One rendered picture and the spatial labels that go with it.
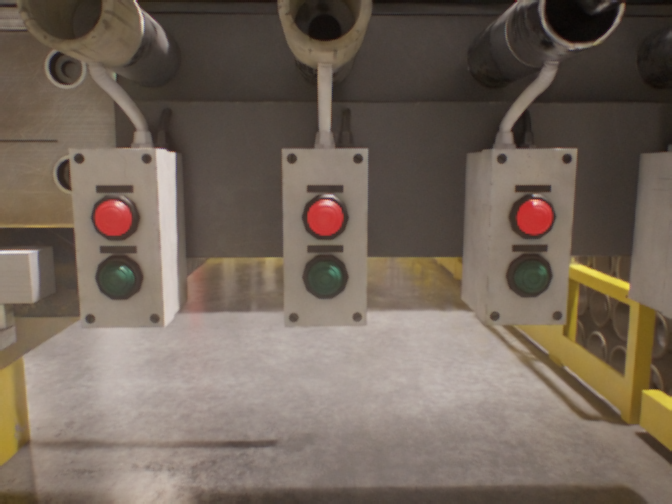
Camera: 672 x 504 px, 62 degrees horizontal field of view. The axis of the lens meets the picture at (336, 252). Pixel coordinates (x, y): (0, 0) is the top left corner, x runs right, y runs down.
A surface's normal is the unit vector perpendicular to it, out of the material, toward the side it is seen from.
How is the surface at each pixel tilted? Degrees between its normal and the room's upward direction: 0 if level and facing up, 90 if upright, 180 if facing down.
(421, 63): 90
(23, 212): 90
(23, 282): 90
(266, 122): 90
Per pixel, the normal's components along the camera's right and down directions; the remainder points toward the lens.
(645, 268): -1.00, 0.00
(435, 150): 0.03, 0.15
